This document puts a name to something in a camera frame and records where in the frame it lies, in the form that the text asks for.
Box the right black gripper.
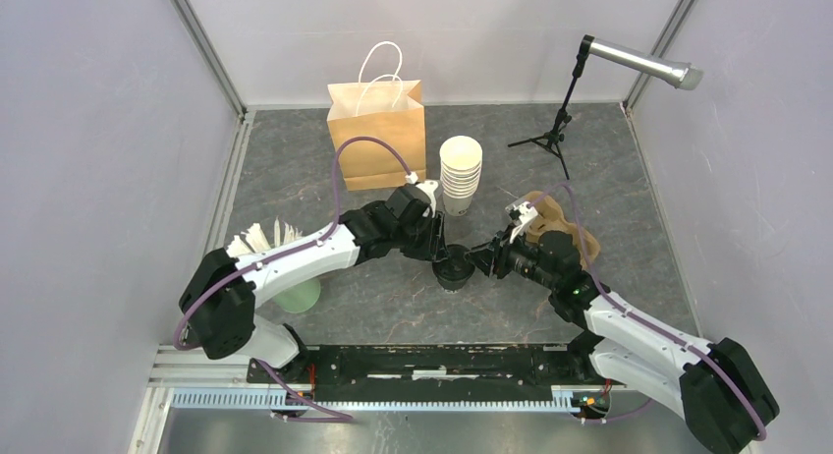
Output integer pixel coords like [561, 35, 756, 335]
[463, 223, 557, 292]

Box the silver cylindrical lamp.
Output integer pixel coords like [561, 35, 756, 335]
[583, 35, 704, 90]

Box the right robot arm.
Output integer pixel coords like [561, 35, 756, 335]
[465, 231, 780, 453]

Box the black tripod stand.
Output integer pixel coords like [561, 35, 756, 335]
[508, 34, 594, 180]

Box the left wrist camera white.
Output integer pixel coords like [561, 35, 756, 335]
[416, 180, 440, 218]

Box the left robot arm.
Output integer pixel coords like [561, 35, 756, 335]
[177, 181, 443, 383]

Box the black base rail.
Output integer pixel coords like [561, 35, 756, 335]
[277, 343, 610, 402]

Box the black sleeved paper cup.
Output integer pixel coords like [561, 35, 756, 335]
[432, 264, 475, 292]

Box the purple cable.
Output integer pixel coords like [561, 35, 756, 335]
[171, 136, 417, 425]
[528, 182, 769, 442]

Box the brown paper bag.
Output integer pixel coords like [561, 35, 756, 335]
[326, 80, 427, 192]

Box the stack of white paper cups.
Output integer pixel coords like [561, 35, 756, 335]
[439, 136, 483, 216]

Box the green cup holder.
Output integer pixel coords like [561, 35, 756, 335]
[273, 279, 321, 313]

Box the black coffee lid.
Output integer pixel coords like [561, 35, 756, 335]
[432, 244, 475, 268]

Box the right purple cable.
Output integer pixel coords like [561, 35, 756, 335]
[528, 182, 769, 442]

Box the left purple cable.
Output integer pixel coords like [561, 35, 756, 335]
[171, 136, 417, 425]

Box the brown pulp cup carrier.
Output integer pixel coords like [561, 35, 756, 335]
[520, 190, 602, 263]

